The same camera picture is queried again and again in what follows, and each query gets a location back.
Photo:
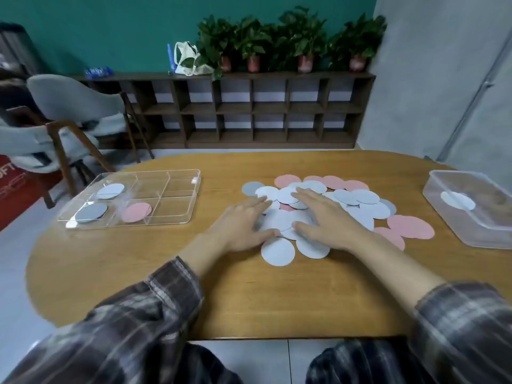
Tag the person's right hand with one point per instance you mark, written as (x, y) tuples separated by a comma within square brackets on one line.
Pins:
[(336, 227)]

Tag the person's left hand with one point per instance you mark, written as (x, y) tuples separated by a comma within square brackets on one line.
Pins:
[(240, 225)]

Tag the clear divided tray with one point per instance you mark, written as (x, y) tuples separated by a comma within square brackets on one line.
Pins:
[(176, 191)]

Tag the pile of round paper discs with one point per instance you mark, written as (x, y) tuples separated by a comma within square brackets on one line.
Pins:
[(412, 227)]

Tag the pink disc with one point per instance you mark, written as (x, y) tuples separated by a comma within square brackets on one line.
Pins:
[(136, 212)]

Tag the white disc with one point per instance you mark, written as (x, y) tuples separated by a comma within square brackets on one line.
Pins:
[(458, 200), (110, 191)]

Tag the grey disc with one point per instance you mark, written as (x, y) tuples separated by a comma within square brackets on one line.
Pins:
[(92, 212)]

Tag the person's left forearm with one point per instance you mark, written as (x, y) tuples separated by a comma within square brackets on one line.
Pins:
[(160, 315)]

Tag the dark wooden cubby shelf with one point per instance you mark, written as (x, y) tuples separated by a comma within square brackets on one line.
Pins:
[(256, 144)]

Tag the translucent plastic tub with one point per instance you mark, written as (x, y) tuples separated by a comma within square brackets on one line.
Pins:
[(492, 231)]

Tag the blue bottle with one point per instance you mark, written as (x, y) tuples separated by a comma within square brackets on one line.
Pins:
[(171, 59)]

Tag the white tote bag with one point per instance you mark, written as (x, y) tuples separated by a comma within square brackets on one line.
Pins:
[(186, 51)]

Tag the blue packet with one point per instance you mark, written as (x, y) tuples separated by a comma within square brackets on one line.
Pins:
[(98, 72)]

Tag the grey chair with wooden legs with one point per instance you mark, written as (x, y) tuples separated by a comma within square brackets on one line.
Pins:
[(72, 95), (24, 145)]

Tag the grey wall pipe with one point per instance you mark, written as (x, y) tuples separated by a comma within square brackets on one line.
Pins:
[(474, 95)]

